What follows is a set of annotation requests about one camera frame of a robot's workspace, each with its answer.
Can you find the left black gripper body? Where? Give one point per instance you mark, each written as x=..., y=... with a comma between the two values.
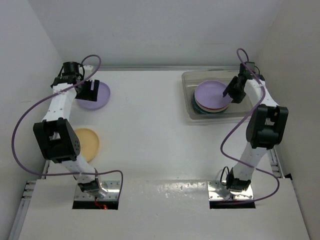
x=80, y=78

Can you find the purple plate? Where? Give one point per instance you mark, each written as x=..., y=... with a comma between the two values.
x=103, y=97
x=209, y=94

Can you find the pink plate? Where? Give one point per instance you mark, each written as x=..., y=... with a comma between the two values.
x=209, y=110

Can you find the teal scalloped plate back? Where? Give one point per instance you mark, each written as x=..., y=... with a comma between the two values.
x=194, y=100

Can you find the orange plate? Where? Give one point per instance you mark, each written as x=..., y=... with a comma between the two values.
x=201, y=111
x=89, y=143

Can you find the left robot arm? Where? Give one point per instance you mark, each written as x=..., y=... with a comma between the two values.
x=55, y=136

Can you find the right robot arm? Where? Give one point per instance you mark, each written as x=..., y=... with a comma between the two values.
x=266, y=127

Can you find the clear plastic bin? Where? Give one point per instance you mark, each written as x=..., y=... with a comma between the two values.
x=234, y=113

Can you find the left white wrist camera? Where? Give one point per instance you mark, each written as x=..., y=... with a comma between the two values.
x=88, y=69

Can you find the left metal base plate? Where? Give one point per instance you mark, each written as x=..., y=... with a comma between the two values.
x=108, y=191

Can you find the metal base plate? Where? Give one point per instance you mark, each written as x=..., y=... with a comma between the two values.
x=108, y=191
x=217, y=191

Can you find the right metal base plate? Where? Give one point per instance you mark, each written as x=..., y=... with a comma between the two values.
x=217, y=191

